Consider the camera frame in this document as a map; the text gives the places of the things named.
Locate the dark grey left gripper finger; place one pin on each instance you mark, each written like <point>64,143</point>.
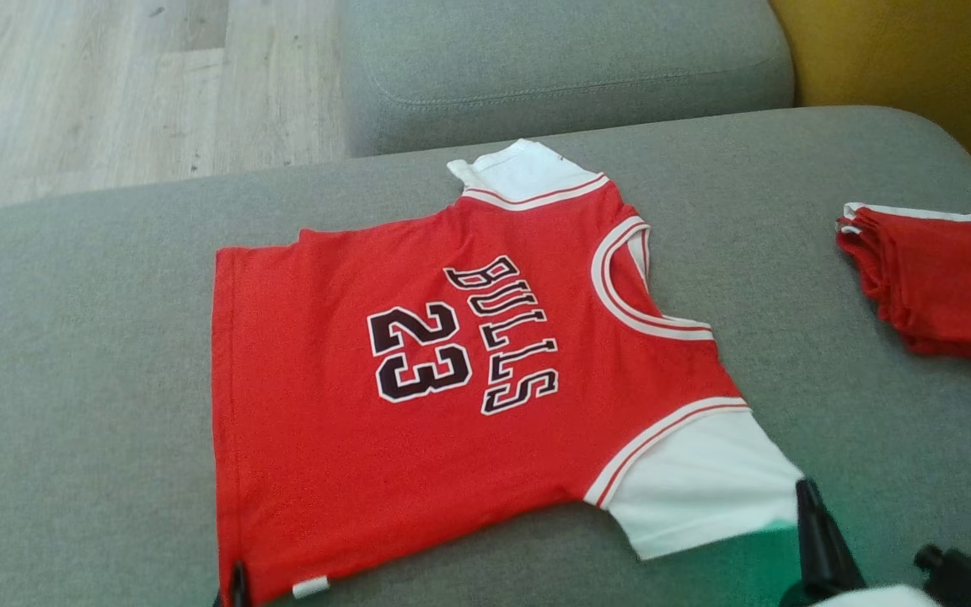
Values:
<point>240,586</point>

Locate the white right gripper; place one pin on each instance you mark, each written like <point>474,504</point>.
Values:
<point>873,598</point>

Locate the red Bulls 23 jersey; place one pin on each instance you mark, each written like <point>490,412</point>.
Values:
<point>325,438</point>

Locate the red shorts with white trim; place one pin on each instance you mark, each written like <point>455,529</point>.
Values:
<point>949,287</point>

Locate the large grey sofa seat cushion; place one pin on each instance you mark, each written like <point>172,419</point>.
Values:
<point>72,379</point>

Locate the yellow sofa back cushion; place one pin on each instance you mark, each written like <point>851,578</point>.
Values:
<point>915,59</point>

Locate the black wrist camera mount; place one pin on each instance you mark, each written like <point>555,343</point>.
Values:
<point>962,582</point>

